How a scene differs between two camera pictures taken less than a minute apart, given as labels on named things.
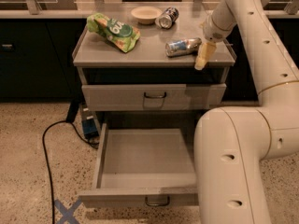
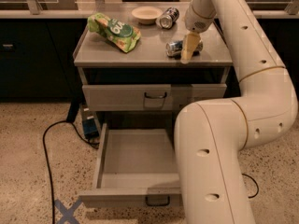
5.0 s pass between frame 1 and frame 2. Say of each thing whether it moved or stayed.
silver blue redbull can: stayed
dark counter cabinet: stayed
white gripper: moved
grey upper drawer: stayed
